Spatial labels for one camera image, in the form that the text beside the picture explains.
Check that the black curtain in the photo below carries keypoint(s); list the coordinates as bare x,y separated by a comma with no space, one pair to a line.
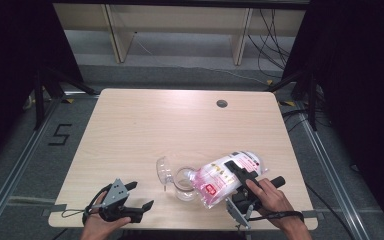
13,50
363,83

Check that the aluminium floor rail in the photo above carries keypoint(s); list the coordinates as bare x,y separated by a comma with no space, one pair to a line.
333,173
16,166

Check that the person's left hand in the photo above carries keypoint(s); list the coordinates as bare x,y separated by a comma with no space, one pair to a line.
95,230

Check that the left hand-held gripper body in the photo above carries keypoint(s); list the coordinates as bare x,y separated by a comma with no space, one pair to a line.
115,196

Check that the person's right hand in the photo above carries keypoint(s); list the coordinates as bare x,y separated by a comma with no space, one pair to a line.
275,200

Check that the yellow black tape marker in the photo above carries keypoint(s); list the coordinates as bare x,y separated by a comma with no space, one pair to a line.
286,103

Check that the red white sugar pouch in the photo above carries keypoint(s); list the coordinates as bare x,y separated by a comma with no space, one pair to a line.
215,183

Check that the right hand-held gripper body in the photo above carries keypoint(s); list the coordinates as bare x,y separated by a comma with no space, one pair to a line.
243,201

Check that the black metal stand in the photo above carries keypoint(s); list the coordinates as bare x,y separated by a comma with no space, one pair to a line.
311,100
40,100

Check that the clear glass jar with lid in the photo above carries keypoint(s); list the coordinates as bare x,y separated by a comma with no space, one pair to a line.
184,186

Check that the beige wooden shelf unit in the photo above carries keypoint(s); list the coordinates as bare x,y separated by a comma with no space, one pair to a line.
180,20

